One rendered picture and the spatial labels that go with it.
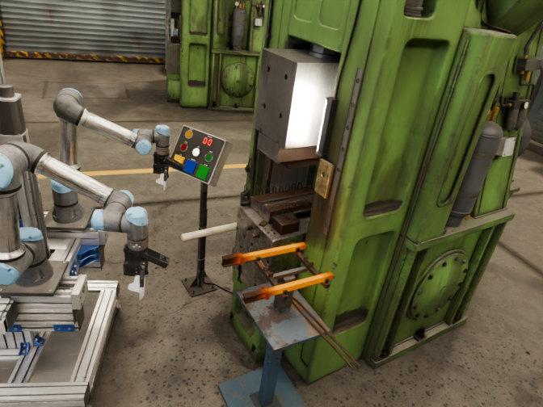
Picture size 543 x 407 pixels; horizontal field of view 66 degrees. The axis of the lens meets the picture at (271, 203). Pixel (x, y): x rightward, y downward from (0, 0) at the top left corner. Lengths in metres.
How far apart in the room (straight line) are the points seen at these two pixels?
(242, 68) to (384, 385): 5.34
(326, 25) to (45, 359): 2.14
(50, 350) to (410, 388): 2.06
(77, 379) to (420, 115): 2.08
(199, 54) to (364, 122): 5.37
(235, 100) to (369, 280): 5.12
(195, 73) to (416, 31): 5.48
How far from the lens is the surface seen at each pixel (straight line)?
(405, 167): 2.14
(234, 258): 1.85
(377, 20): 1.76
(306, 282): 1.80
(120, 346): 2.84
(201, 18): 6.89
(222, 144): 2.48
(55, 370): 2.52
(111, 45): 9.92
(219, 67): 6.89
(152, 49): 10.02
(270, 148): 2.10
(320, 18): 2.02
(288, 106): 1.94
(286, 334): 1.94
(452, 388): 3.01
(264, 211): 2.24
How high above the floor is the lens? 2.09
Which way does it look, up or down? 29 degrees down
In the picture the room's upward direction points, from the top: 8 degrees clockwise
